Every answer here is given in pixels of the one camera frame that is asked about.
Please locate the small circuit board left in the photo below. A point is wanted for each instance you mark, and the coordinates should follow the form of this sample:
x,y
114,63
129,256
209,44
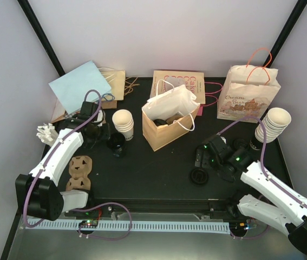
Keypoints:
x,y
88,224

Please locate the black front rail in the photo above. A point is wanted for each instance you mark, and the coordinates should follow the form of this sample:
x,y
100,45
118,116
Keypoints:
x,y
222,208

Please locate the right black frame post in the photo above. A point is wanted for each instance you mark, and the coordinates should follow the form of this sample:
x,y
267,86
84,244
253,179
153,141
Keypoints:
x,y
285,32

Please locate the left black frame post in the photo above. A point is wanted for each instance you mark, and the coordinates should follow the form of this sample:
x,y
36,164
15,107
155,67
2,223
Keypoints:
x,y
35,24

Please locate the pulp carrier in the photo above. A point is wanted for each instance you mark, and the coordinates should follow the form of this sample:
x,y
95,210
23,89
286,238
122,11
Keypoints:
x,y
79,169
174,118

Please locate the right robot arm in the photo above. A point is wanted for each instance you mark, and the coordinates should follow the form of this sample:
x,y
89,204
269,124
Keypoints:
x,y
286,210

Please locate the kraft bag with white handles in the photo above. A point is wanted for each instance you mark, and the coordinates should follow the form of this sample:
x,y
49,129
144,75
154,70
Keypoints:
x,y
169,115

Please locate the pink cakes paper bag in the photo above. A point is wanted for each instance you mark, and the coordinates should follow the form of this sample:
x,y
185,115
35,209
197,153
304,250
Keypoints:
x,y
199,86

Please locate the left stack of paper cups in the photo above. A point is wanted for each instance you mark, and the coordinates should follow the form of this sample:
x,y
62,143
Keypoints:
x,y
124,123

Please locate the black frame post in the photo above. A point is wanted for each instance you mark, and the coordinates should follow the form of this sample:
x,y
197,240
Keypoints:
x,y
285,32
35,24

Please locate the yellow flat paper bag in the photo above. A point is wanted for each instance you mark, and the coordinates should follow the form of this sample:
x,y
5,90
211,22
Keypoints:
x,y
116,79

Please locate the stack of black lids left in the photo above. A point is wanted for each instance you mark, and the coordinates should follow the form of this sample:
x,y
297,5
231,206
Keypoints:
x,y
117,144

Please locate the lone black lid centre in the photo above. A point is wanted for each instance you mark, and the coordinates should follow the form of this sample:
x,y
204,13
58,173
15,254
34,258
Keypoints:
x,y
199,176

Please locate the brown flat paper bag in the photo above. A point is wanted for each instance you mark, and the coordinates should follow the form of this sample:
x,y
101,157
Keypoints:
x,y
109,102

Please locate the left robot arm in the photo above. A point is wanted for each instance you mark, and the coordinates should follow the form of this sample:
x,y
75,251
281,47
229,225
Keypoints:
x,y
37,192

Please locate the light blue cable duct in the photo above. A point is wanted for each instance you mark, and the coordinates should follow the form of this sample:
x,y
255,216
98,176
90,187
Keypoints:
x,y
138,226

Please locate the small circuit board right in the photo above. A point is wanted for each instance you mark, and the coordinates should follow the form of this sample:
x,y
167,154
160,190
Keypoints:
x,y
246,225

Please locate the stack of paper cups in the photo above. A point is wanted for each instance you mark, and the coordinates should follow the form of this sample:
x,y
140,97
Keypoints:
x,y
274,123
124,123

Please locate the cream bear paper bag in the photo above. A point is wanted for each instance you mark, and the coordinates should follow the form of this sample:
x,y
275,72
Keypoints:
x,y
248,90

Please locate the small circuit board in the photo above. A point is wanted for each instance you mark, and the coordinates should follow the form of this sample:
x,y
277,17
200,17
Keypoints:
x,y
246,225
88,224

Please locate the light blue paper bag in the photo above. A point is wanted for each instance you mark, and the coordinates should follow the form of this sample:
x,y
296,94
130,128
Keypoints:
x,y
71,88

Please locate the right stack of paper cups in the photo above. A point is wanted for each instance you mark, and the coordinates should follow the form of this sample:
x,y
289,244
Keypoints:
x,y
274,123

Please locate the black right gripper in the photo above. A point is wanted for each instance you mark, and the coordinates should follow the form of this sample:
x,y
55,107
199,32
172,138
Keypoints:
x,y
205,163

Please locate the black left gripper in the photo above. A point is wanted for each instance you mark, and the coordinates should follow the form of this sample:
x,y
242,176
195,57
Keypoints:
x,y
105,135

